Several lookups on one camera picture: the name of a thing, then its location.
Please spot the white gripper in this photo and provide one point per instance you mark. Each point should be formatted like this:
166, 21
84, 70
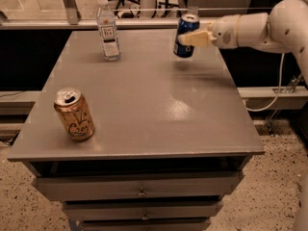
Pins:
224, 33

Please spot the blue pepsi can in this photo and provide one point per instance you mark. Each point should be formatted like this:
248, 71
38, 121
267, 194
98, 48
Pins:
188, 23

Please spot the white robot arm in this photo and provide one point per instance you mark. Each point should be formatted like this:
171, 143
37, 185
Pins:
273, 196

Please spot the gold lacroix can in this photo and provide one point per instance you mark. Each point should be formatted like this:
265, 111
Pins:
73, 111

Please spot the clear tea water bottle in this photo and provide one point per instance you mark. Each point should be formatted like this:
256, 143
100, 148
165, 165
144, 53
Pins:
106, 23

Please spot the grey drawer cabinet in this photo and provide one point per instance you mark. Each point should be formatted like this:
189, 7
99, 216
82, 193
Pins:
171, 138

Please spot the grey metal railing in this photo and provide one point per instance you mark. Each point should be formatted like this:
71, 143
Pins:
84, 24

